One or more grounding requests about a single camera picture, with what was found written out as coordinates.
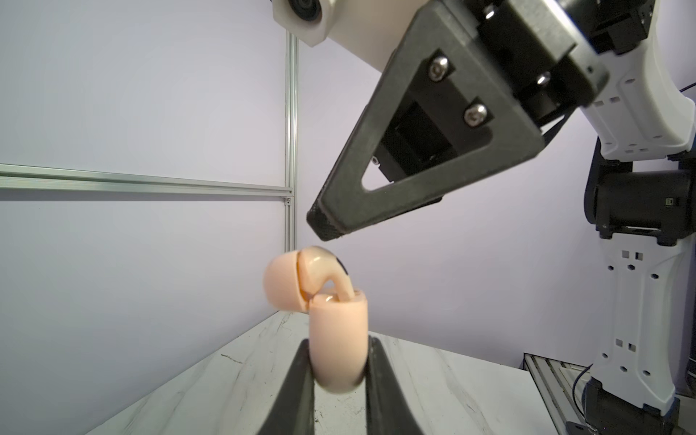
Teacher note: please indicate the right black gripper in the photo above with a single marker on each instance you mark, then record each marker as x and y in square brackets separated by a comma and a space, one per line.
[463, 97]

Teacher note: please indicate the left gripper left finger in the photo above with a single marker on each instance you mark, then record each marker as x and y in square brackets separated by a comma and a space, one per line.
[293, 411]

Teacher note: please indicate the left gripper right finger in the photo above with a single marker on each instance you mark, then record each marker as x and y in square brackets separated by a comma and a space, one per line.
[387, 410]

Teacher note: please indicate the pink round charging case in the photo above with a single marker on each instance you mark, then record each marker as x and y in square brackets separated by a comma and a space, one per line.
[338, 331]

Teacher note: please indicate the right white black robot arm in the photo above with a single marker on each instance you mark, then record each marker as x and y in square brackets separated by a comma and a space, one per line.
[640, 197]

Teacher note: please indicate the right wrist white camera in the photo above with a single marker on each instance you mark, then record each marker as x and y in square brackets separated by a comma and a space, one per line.
[369, 29]

